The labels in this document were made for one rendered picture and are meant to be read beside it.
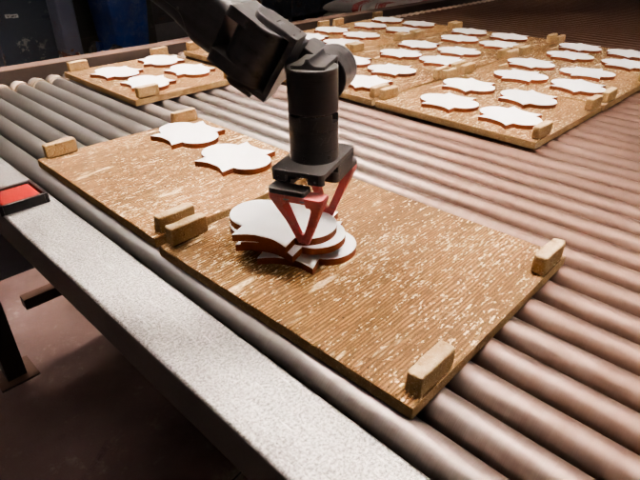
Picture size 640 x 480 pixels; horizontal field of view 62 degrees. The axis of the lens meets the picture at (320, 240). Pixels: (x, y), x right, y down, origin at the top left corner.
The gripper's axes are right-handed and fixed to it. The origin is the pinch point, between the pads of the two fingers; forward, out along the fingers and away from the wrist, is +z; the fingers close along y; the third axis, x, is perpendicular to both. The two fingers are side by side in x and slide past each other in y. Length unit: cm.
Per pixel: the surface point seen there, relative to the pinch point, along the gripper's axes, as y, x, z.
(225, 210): 5.9, 17.6, 4.3
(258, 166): 20.5, 19.8, 3.2
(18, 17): 311, 427, 36
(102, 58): 79, 108, 3
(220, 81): 71, 59, 4
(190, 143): 25.2, 37.4, 3.1
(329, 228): -0.1, -1.8, 0.2
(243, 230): -4.8, 7.9, 0.0
